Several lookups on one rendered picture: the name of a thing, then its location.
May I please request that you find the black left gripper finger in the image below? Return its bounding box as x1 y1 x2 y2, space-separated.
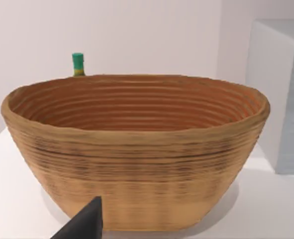
50 196 104 239

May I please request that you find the green capped bottle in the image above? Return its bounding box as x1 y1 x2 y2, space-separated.
72 52 86 77

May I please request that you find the brown woven basket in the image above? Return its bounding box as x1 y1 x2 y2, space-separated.
0 74 271 232

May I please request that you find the pale grey cabinet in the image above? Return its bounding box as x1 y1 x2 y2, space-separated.
244 18 294 176

